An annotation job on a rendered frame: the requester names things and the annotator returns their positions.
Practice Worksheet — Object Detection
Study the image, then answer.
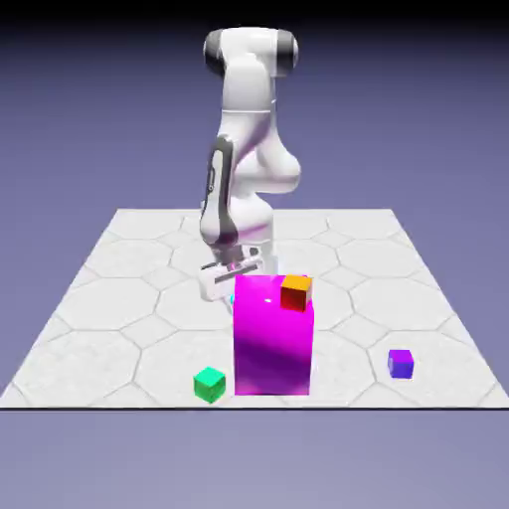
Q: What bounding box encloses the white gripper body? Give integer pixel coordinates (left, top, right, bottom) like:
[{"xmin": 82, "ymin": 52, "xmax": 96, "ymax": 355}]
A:
[{"xmin": 199, "ymin": 256, "xmax": 264, "ymax": 302}]

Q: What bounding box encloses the small orange cube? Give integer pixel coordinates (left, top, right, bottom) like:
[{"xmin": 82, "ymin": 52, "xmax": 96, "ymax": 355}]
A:
[{"xmin": 279, "ymin": 273, "xmax": 314, "ymax": 313}]

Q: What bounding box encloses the small green cube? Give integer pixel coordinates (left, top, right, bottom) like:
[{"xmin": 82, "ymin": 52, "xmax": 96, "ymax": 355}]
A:
[{"xmin": 193, "ymin": 366, "xmax": 227, "ymax": 405}]

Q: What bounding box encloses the small purple cube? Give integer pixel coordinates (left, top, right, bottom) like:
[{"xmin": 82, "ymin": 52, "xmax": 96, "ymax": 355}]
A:
[{"xmin": 387, "ymin": 348, "xmax": 416, "ymax": 380}]

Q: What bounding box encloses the large magenta box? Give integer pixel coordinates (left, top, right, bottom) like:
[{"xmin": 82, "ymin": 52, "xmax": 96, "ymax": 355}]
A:
[{"xmin": 233, "ymin": 273, "xmax": 316, "ymax": 398}]

